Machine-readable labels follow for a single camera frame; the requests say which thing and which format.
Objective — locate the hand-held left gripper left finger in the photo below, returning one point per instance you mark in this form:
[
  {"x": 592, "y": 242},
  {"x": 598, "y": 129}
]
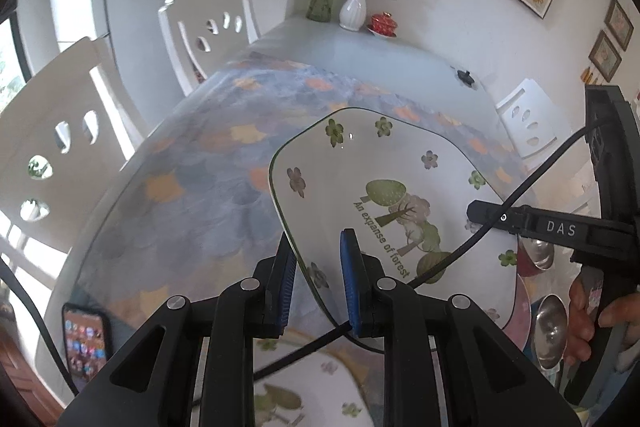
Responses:
[{"x": 285, "y": 287}]

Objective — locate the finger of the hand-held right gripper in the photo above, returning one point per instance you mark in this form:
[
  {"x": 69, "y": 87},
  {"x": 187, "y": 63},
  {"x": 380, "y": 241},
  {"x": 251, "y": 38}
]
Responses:
[{"x": 492, "y": 216}]

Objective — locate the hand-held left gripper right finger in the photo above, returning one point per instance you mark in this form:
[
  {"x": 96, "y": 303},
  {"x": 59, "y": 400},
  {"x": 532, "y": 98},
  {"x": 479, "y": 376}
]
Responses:
[{"x": 350, "y": 282}]

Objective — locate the red steel bowl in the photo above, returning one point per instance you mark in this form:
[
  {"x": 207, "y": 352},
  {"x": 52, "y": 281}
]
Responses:
[{"x": 542, "y": 254}]

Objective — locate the white square tree print plate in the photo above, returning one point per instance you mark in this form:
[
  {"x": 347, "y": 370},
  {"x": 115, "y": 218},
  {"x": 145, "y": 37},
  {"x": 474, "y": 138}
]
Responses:
[
  {"x": 310, "y": 387},
  {"x": 350, "y": 187}
]

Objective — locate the pink cartoon bowl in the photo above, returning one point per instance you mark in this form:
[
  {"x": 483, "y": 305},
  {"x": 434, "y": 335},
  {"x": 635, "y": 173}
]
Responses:
[{"x": 522, "y": 317}]

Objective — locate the blue steel bowl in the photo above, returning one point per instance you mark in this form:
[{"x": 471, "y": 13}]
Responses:
[{"x": 550, "y": 332}]

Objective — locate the person's right hand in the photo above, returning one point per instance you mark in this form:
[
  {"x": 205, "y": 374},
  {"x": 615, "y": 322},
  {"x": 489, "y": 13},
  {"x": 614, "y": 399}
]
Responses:
[{"x": 582, "y": 322}]

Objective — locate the white dining chair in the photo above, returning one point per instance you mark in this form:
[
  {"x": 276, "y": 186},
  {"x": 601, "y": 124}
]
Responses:
[
  {"x": 545, "y": 127},
  {"x": 210, "y": 7},
  {"x": 60, "y": 97}
]

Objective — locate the yellow tassel ornament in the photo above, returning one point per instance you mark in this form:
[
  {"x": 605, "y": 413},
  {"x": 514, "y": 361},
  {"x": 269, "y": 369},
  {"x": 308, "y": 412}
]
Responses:
[{"x": 590, "y": 76}]

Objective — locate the small black lid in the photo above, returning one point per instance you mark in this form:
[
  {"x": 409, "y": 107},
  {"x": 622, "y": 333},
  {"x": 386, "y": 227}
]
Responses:
[{"x": 465, "y": 78}]

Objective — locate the black smartphone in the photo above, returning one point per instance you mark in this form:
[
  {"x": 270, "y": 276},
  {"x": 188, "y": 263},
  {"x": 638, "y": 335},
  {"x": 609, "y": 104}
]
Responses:
[{"x": 85, "y": 342}]

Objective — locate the red lidded tea cup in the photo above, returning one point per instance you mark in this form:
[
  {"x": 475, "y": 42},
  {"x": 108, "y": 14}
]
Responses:
[{"x": 382, "y": 24}]

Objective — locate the dark framed window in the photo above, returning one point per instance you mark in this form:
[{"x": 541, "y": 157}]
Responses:
[{"x": 15, "y": 42}]

